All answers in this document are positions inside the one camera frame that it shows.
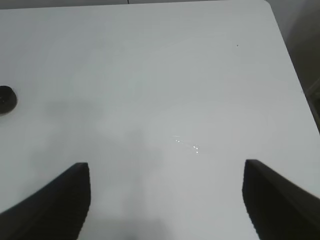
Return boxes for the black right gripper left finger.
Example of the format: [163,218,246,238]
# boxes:
[0,162,91,240]

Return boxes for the small black teacup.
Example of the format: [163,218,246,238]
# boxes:
[0,85,18,115]

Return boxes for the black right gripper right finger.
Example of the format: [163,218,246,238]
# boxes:
[242,159,320,240]

